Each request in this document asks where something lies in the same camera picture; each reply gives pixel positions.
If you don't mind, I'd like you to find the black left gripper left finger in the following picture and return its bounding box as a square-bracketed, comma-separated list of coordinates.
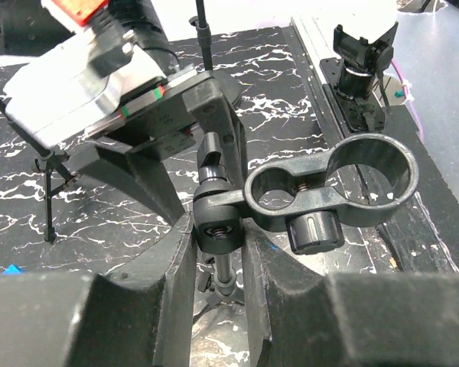
[0, 214, 197, 366]

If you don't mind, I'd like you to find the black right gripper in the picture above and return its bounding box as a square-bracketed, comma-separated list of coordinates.
[72, 1, 248, 225]

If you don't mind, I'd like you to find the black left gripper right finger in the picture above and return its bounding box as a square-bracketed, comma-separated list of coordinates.
[243, 225, 459, 366]

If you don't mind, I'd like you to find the black tripod stand with ring clamp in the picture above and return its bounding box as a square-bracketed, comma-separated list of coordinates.
[193, 122, 420, 307]

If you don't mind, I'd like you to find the black round-base stand right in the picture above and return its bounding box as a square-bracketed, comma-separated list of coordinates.
[189, 0, 244, 110]

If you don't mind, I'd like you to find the black tripod stand rear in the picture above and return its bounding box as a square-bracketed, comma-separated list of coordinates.
[0, 82, 80, 244]

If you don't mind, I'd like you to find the blue and white block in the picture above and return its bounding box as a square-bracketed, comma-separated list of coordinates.
[2, 264, 26, 274]

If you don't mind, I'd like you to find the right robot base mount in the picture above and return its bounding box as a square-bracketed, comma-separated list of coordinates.
[320, 22, 398, 133]

